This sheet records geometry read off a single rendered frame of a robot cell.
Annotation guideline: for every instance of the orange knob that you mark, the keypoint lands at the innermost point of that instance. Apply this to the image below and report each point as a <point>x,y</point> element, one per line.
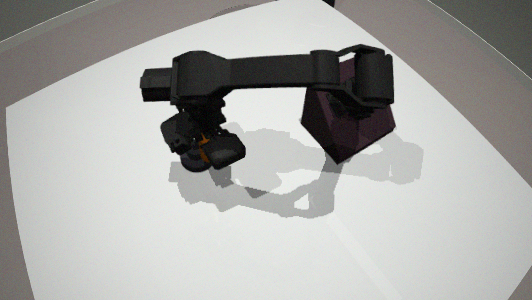
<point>202,155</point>

